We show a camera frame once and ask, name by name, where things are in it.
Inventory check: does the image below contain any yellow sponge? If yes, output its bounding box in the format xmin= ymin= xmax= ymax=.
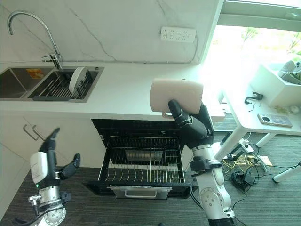
xmin=26 ymin=68 xmax=44 ymax=79

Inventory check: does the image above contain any white round plate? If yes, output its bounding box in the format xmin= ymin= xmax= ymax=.
xmin=69 ymin=66 xmax=87 ymax=91

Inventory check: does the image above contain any chrome gooseneck faucet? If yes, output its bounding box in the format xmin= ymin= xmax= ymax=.
xmin=7 ymin=12 xmax=63 ymax=70

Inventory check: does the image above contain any wire dishwasher basket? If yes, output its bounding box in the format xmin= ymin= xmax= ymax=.
xmin=99 ymin=136 xmax=186 ymax=184

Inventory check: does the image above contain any stainless steel sink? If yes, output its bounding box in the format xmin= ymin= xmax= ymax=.
xmin=0 ymin=66 xmax=105 ymax=103

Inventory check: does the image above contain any white table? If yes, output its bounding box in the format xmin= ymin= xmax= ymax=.
xmin=214 ymin=84 xmax=301 ymax=183

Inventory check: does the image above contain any white floor power strip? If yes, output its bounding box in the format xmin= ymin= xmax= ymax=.
xmin=238 ymin=138 xmax=255 ymax=153

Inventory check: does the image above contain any black power adapter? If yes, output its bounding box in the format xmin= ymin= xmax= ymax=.
xmin=243 ymin=169 xmax=258 ymax=185

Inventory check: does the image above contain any smartphone with camera ring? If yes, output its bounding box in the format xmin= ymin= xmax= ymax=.
xmin=257 ymin=113 xmax=293 ymax=128

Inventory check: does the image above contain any black dish drying rack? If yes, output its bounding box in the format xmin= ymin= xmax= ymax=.
xmin=32 ymin=70 xmax=93 ymax=101

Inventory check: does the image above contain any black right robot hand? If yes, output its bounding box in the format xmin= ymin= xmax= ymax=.
xmin=167 ymin=99 xmax=214 ymax=149

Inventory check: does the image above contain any black drawer dishwasher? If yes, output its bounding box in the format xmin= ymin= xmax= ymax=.
xmin=82 ymin=118 xmax=197 ymax=200

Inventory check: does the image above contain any white storage box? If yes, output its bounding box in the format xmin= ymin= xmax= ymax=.
xmin=250 ymin=63 xmax=301 ymax=109

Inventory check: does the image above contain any silver cabinet door handle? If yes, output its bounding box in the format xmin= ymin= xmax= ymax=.
xmin=23 ymin=124 xmax=46 ymax=141

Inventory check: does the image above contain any white game controller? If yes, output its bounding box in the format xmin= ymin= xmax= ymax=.
xmin=278 ymin=60 xmax=301 ymax=77

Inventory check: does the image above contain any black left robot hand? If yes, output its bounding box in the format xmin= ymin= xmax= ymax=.
xmin=30 ymin=127 xmax=81 ymax=185

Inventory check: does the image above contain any black clamp tool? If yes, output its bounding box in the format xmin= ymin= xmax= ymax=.
xmin=244 ymin=92 xmax=264 ymax=105

